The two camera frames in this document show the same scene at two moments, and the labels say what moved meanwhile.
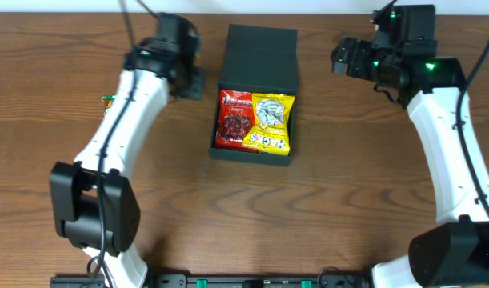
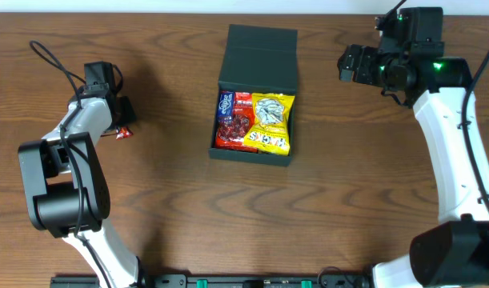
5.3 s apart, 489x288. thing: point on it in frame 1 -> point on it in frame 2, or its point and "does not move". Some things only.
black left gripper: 194,84 -> 124,112
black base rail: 222,281 does not move
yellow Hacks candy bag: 269,131 does not move
